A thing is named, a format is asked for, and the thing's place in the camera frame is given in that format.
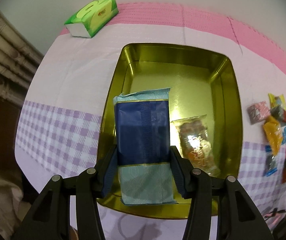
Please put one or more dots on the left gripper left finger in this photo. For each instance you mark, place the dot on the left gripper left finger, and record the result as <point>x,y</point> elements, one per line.
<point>49,216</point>

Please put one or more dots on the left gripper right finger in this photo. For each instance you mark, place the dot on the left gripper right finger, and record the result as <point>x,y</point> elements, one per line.
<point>238,216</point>

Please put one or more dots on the blue dark candy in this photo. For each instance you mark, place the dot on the blue dark candy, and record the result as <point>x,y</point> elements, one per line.
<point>284,135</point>

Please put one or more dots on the orange yellow snack packet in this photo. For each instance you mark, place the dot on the orange yellow snack packet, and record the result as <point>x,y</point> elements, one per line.
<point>273,132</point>

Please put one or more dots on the grey green red-banded block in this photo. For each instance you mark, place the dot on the grey green red-banded block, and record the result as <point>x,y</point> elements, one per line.
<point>279,114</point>

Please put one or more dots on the yellow clear candy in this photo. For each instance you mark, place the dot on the yellow clear candy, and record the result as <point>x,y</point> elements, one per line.
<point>276,101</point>

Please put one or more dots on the clear fried snack bag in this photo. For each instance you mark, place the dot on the clear fried snack bag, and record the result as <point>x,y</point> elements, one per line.
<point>195,143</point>

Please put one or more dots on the navy blue snack packet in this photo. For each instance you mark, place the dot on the navy blue snack packet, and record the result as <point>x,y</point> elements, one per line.
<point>142,126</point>

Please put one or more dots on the pink patterned candy box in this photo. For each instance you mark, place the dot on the pink patterned candy box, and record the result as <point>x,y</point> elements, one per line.
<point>258,112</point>

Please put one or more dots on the maroon gold toffee tin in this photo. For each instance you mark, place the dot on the maroon gold toffee tin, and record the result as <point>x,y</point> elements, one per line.
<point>201,82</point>

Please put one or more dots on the beige pleated curtain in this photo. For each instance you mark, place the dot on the beige pleated curtain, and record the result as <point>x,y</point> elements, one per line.
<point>19,61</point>

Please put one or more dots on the green tissue pack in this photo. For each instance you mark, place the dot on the green tissue pack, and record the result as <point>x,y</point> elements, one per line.
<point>88,21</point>

